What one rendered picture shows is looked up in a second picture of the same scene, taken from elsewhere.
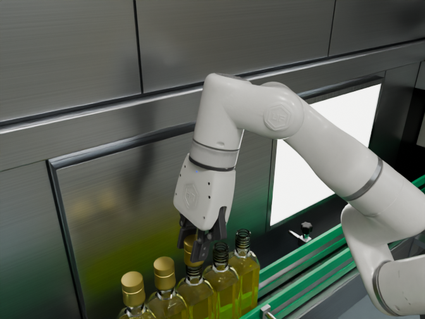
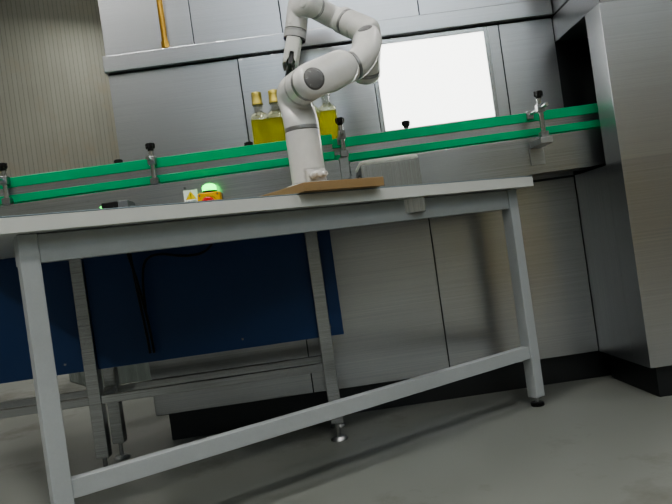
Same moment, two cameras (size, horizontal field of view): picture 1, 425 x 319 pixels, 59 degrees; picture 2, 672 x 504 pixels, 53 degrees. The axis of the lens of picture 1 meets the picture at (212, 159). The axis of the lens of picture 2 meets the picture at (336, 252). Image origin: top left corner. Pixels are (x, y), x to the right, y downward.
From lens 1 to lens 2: 211 cm
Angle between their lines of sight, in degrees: 43
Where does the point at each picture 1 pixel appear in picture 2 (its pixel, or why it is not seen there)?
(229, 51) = not seen: hidden behind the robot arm
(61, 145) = (241, 49)
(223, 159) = (291, 30)
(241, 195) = (351, 98)
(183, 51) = not seen: hidden behind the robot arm
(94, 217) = (254, 87)
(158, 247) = not seen: hidden behind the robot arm
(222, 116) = (290, 12)
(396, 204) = (351, 20)
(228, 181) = (293, 39)
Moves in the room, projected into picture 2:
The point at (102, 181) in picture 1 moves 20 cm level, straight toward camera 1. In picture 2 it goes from (258, 68) to (234, 54)
